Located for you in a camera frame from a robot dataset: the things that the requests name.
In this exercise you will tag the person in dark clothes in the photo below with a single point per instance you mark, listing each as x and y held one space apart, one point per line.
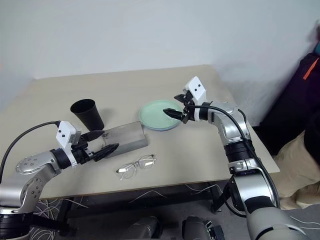
295 112

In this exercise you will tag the black plastic cup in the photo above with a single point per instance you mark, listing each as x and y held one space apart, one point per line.
90 115

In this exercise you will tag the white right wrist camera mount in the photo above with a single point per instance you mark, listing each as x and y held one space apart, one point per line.
197 87

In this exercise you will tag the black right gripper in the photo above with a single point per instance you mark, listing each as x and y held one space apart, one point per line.
188 110

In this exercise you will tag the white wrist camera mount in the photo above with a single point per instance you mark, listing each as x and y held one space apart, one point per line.
197 87
65 131

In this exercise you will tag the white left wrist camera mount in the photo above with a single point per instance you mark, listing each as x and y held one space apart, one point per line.
65 131

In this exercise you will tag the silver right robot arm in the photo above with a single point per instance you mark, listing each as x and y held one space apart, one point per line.
232 130

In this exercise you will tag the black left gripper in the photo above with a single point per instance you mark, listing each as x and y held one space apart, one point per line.
81 153

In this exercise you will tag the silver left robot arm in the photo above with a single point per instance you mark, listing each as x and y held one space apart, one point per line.
32 162

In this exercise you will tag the grey glasses case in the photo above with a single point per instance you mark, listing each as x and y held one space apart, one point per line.
130 137

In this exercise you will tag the clear frame glasses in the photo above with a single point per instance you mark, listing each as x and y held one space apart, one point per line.
148 163

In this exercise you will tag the dark rounded shape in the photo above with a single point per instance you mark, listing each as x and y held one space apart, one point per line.
197 228
147 228

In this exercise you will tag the light blue plate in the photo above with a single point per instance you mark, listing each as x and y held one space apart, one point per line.
160 129

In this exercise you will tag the light green plate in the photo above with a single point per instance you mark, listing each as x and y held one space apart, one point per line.
155 113

